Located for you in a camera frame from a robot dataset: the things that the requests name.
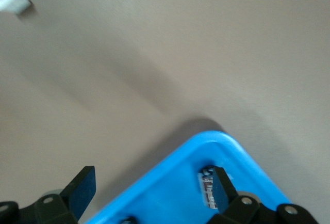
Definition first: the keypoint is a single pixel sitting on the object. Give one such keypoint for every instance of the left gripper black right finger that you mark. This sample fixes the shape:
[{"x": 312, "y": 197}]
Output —
[{"x": 224, "y": 195}]

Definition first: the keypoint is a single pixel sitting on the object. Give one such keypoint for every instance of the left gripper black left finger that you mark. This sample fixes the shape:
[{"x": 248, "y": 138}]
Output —
[{"x": 77, "y": 195}]

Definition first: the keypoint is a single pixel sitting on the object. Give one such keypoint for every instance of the blue plastic tray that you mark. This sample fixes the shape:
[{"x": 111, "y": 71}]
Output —
[{"x": 167, "y": 188}]

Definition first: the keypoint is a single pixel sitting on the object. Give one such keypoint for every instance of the brown table mat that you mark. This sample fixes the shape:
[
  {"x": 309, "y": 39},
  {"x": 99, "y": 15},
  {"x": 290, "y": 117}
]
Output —
[{"x": 180, "y": 40}]

